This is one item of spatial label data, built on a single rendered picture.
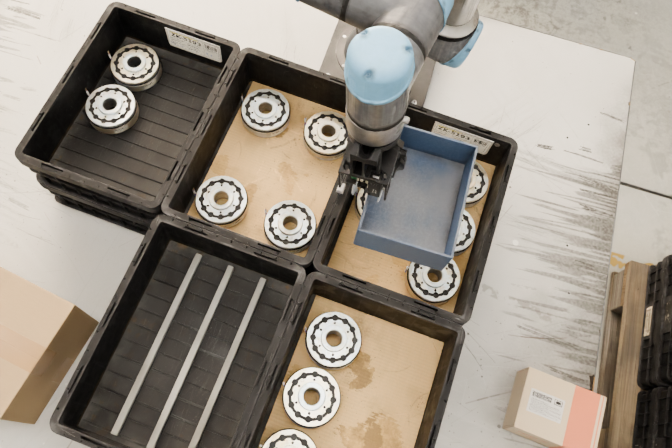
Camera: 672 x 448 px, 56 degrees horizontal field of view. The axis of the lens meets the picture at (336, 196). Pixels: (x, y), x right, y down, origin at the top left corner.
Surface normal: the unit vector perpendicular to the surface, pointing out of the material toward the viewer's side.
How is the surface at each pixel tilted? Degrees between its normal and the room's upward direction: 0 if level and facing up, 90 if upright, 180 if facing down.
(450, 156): 90
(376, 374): 0
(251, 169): 0
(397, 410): 0
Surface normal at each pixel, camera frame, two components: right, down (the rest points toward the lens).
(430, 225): 0.08, -0.38
